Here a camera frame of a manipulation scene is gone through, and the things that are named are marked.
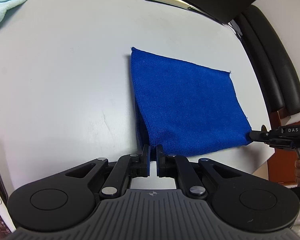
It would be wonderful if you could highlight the blue microfiber towel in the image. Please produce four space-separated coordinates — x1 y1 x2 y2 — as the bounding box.
130 48 251 157

